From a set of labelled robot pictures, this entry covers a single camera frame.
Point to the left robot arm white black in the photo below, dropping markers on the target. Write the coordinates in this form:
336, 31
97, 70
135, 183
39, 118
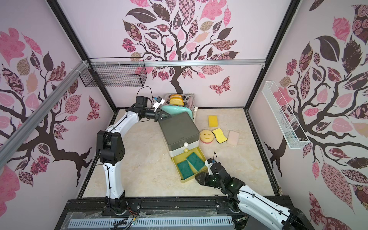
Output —
111, 150

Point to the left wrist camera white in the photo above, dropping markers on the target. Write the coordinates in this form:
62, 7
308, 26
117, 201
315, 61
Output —
158, 101

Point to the yellow toast slice front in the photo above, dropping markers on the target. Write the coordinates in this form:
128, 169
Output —
176, 101

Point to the black wire basket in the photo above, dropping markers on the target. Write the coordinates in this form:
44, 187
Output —
124, 73

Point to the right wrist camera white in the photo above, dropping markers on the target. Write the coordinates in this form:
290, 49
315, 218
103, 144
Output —
209, 163

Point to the green scouring pad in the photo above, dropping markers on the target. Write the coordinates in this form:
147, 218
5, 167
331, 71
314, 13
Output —
185, 169
196, 161

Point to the white wire shelf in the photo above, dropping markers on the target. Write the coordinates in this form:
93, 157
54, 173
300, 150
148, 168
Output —
287, 120

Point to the mint green toaster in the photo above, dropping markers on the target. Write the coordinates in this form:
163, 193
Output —
189, 105

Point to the aluminium rail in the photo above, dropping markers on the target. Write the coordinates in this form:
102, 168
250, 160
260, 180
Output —
20, 135
222, 62

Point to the pink sponge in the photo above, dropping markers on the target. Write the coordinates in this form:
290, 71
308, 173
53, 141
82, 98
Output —
233, 138

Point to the yellow bottom drawer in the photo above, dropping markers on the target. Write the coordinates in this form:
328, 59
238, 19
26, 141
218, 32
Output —
182, 157

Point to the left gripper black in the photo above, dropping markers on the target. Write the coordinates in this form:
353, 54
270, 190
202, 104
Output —
157, 115

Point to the yellow green sponge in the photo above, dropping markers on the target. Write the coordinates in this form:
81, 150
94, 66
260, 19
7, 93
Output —
219, 135

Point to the aluminium rail back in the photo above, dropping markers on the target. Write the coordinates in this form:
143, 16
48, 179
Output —
222, 62

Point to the white cable duct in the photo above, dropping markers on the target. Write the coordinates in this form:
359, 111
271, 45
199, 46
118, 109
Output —
149, 223

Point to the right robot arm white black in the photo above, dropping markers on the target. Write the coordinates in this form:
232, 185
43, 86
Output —
241, 198

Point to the black base frame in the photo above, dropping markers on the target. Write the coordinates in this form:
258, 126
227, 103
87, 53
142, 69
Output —
152, 207

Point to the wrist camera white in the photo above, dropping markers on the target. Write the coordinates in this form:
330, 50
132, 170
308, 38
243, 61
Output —
158, 101
209, 163

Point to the three-drawer storage cabinet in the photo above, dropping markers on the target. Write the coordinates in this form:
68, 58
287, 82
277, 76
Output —
180, 134

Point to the smiley face sponge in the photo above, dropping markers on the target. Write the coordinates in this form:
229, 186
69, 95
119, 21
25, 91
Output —
206, 136

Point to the toast slice back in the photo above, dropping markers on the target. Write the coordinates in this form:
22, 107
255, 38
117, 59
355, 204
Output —
175, 96

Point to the aluminium rail left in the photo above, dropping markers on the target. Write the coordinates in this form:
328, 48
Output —
20, 135

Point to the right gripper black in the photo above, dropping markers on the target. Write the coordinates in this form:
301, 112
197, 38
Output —
209, 178

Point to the yellow square sponge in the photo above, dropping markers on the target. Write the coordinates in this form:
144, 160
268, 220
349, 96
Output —
213, 121

